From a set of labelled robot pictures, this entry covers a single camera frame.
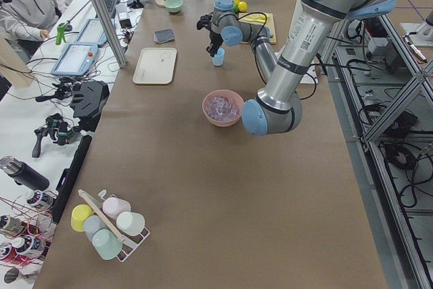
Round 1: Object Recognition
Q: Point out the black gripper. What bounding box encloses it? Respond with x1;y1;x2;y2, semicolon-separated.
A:
206;28;223;57

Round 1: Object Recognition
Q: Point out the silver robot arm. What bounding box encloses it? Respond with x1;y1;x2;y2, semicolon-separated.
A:
206;0;396;135

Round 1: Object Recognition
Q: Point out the light blue plastic cup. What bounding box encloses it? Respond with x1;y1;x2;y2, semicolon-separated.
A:
212;47;225;66

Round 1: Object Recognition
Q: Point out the pink bowl with ice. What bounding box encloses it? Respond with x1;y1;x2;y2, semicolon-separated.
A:
202;89;244;127

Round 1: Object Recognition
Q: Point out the pink plastic cup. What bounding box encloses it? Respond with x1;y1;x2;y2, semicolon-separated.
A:
102;197;131;219

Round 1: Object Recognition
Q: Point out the white plastic cup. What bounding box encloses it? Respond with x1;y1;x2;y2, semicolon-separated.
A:
116;211;145;236

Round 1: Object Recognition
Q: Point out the yellow plastic cup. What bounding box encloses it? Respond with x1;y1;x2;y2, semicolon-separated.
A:
70;204;93;232

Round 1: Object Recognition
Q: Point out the white cup rack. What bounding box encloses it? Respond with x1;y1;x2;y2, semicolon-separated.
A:
78;190;150;263

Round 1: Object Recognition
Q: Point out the grey plastic cup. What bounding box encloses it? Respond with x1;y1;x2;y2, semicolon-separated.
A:
83;215;106;242

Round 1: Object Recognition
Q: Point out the mint plastic cup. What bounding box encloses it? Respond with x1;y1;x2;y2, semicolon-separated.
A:
91;229;122;261

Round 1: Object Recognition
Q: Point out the grey folded cloth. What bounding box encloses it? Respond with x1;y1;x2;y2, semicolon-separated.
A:
154;29;175;44

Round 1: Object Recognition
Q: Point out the yellow lemon front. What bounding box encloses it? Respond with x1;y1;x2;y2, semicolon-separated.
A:
237;1;248;13

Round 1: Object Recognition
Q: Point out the beige plastic tray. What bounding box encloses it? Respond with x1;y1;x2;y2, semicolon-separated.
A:
133;47;177;85

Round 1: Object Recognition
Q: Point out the mint green bowl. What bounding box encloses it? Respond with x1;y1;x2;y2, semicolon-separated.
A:
164;0;184;14

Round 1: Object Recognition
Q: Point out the wooden cutting board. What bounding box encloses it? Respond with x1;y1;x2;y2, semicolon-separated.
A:
239;12;277;45

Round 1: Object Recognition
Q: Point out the blue teach pendant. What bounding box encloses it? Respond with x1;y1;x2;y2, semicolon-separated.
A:
51;42;98;76
75;18;108;47

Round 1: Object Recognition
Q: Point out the person in white hoodie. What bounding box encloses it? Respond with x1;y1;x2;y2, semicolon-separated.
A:
1;0;68;43

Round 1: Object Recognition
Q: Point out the black thermos bottle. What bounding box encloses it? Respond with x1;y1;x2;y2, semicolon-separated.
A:
1;156;49;191

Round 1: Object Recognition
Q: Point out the aluminium frame post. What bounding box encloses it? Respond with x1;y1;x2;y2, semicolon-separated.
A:
91;0;127;68

